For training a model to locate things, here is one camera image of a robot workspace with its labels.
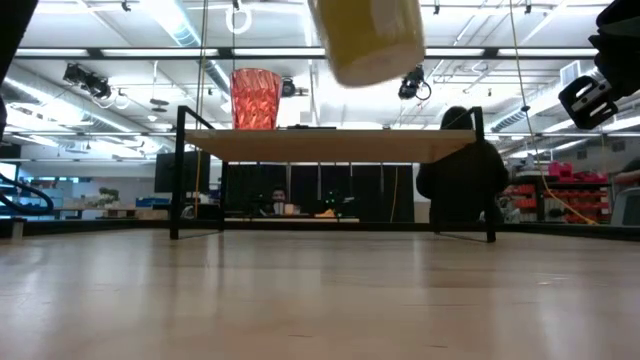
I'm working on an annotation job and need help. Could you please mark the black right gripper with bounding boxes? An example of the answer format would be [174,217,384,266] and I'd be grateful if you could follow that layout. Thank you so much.
[558,0,640,131]

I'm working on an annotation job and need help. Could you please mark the yellow mug with white inside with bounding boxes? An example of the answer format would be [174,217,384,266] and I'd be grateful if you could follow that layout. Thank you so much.
[306,0,427,89]

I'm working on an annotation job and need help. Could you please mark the orange faceted plastic cup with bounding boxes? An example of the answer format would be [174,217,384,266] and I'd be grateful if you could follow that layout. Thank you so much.
[229,67,284,131]

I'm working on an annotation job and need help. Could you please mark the wooden shelf with black legs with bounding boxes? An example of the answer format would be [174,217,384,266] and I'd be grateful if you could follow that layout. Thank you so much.
[168,104,498,245]

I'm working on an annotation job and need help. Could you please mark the rack of red bins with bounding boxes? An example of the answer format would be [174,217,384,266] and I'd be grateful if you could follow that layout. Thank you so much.
[509,159,610,225]

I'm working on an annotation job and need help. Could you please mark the grey chair back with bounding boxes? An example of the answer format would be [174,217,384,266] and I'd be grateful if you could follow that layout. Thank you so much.
[610,187,640,227]

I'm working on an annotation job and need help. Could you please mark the person seen from behind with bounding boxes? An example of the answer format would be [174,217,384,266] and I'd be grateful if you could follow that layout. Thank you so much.
[415,105,510,235]

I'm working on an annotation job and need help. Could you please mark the black partition panels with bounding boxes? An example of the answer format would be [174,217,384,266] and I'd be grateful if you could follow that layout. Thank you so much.
[222,162,416,224]

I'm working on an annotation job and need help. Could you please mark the person facing the table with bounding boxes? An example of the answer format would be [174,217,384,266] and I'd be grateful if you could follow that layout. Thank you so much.
[268,186,290,216]

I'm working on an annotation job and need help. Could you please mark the black monitor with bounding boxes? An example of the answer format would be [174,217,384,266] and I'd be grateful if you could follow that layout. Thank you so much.
[153,151,212,194]

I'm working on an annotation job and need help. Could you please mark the green potted plant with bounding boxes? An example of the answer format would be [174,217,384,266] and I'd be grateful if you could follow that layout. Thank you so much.
[97,186,121,207]

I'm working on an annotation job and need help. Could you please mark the thin yellow hanging cable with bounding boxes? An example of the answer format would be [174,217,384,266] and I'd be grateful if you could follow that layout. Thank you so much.
[391,167,400,224]
[508,0,599,226]

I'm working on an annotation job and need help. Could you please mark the black hanging camera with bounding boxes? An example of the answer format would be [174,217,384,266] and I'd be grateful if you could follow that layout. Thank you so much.
[397,64,432,101]

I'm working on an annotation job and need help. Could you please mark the white hanging ring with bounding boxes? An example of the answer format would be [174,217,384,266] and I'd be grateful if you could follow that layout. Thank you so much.
[224,3,253,36]

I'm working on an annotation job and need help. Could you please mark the white ceiling air duct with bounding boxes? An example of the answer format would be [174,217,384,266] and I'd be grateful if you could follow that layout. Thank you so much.
[142,0,236,101]

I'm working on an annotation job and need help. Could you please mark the black metal table frame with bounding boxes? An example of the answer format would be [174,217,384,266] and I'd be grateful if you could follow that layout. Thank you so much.
[0,217,640,242]

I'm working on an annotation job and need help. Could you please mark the thick black cable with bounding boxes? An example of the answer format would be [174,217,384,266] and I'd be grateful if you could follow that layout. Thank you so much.
[0,172,55,217]

